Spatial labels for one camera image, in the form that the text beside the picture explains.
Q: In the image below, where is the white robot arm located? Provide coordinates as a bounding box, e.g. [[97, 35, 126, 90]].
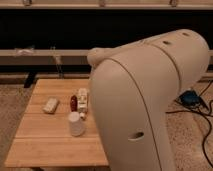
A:
[[87, 29, 210, 171]]

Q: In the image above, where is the small red bottle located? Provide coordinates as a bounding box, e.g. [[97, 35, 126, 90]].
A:
[[70, 95, 77, 112]]

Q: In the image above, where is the white plastic cup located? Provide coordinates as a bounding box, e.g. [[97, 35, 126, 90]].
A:
[[68, 112, 85, 136]]

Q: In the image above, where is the beige rectangular block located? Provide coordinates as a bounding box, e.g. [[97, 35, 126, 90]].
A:
[[43, 98, 60, 114]]

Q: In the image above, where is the wooden cutting board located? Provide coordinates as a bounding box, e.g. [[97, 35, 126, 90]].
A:
[[5, 79, 108, 168]]

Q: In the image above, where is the blue power adapter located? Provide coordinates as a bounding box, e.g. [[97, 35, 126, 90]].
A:
[[179, 90, 200, 106]]

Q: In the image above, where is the black cable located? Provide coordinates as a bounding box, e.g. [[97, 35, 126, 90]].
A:
[[165, 79, 213, 169]]

